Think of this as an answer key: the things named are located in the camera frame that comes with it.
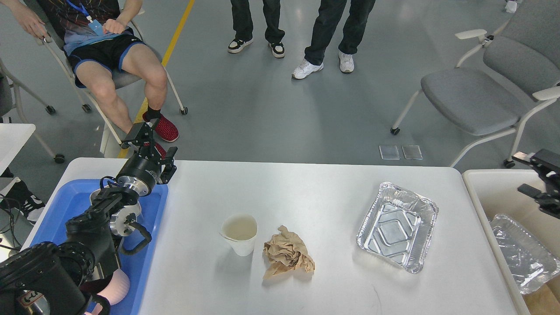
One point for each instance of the white side table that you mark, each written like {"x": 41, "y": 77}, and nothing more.
{"x": 13, "y": 136}

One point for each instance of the white plastic bin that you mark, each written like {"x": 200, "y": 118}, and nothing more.
{"x": 495, "y": 191}

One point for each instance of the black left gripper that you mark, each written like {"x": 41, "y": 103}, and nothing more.
{"x": 142, "y": 172}

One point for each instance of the clear floor plate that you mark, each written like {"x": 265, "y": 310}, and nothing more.
{"x": 389, "y": 152}
{"x": 412, "y": 152}

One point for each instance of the standing person white sneakers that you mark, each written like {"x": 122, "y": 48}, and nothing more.
{"x": 329, "y": 16}

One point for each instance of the pink ribbed mug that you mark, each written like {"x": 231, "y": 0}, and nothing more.
{"x": 112, "y": 290}

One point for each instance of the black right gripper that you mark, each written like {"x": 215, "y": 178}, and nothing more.
{"x": 547, "y": 165}

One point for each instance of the crumpled brown paper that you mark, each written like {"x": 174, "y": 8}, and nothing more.
{"x": 285, "y": 252}

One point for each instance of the white paper cup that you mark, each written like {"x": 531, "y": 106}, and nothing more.
{"x": 240, "y": 231}

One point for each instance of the grey office chair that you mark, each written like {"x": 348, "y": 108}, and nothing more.
{"x": 524, "y": 50}

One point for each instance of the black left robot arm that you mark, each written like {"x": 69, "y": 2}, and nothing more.
{"x": 50, "y": 279}

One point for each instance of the seated person in shorts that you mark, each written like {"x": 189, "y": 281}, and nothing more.
{"x": 97, "y": 41}

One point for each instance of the aluminium foil tray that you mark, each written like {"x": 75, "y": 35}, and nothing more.
{"x": 398, "y": 227}

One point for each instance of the blue plastic tray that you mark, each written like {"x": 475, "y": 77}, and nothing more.
{"x": 72, "y": 199}

